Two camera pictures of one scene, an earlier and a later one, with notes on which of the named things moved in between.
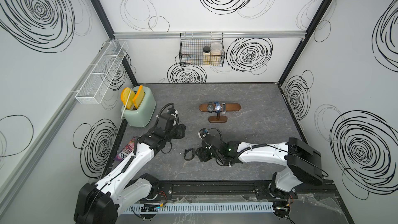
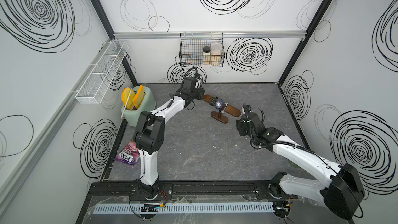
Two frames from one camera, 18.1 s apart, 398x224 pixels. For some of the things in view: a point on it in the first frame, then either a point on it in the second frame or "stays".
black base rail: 241,192 stays
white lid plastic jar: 216,51 stays
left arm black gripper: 180,130 -> 201,92
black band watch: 210,107 -> 212,100
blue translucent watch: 224,108 -> 219,103
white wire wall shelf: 101,72 stays
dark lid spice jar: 206,57 stays
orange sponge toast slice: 139,97 stays
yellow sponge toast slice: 125,94 stays
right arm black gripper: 201,154 -> 240,127
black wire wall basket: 201,49 stays
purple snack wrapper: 126,151 stays
